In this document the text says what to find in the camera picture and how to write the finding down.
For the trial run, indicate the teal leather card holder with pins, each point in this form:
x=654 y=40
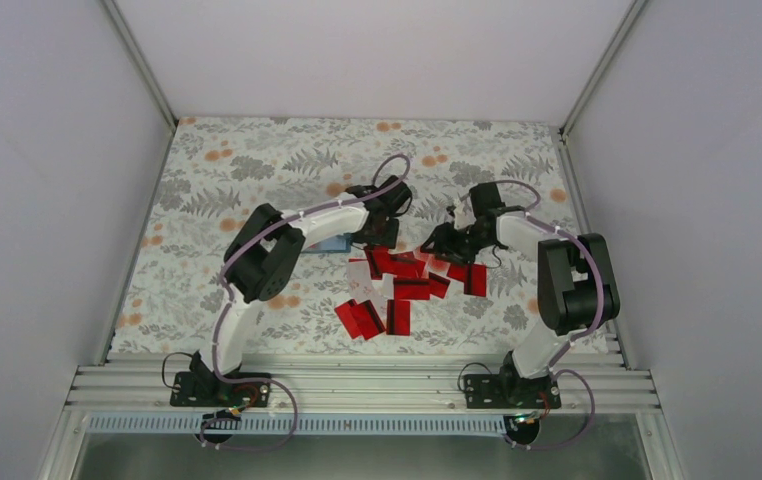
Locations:
x=339 y=244

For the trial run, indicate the floral table mat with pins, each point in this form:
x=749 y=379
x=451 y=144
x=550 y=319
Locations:
x=220 y=169

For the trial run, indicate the red card front middle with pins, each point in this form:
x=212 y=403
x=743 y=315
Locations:
x=398 y=320

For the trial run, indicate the red card centre pile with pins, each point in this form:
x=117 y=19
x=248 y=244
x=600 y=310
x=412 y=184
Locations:
x=411 y=289

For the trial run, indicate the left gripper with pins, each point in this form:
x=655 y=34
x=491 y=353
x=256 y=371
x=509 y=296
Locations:
x=388 y=240

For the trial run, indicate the aluminium rail frame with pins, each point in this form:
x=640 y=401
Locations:
x=397 y=384

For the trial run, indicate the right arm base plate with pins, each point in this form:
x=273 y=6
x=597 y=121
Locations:
x=494 y=392

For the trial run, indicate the red card front left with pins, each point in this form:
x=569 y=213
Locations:
x=360 y=319

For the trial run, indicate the white april card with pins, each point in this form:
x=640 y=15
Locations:
x=360 y=283

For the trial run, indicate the red card pile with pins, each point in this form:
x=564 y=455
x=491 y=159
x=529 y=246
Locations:
x=405 y=264
x=411 y=289

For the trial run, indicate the perforated cable tray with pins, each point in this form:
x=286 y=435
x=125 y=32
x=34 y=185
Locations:
x=306 y=424

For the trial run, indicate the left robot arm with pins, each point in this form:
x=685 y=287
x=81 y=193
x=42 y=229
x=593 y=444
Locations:
x=260 y=262

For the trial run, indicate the red card right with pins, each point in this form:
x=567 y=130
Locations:
x=473 y=278

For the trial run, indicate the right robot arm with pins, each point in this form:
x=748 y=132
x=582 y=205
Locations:
x=576 y=287

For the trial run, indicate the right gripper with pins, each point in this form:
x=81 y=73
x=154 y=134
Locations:
x=445 y=244

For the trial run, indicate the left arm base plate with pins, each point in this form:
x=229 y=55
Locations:
x=190 y=392

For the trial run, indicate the red card top pile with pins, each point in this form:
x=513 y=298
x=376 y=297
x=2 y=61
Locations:
x=405 y=264

